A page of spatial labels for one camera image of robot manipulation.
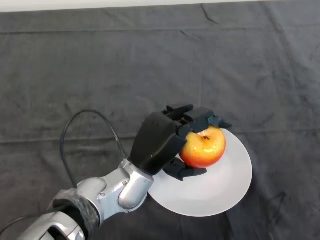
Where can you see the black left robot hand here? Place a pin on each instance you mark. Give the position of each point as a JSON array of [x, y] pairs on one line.
[[157, 142]]

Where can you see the red yellow apple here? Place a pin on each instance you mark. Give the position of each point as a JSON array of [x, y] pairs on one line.
[[203, 148]]

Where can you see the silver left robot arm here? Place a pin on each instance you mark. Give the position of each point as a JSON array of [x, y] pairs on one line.
[[100, 200]]

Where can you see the white round plate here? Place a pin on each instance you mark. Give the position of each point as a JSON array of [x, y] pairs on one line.
[[212, 190]]

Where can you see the black table cloth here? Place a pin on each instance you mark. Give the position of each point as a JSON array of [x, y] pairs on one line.
[[160, 62]]

